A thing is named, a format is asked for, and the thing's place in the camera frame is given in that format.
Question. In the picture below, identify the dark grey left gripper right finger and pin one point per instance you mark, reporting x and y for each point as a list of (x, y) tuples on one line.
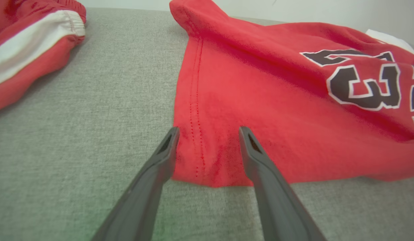
[(277, 201)]

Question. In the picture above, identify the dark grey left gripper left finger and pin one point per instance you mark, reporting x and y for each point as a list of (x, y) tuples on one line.
[(146, 194)]

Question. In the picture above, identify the red basketball jersey white trim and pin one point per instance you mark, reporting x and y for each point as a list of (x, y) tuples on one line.
[(277, 83)]

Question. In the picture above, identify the red shorts white stripe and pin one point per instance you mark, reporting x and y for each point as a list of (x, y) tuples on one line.
[(26, 50)]

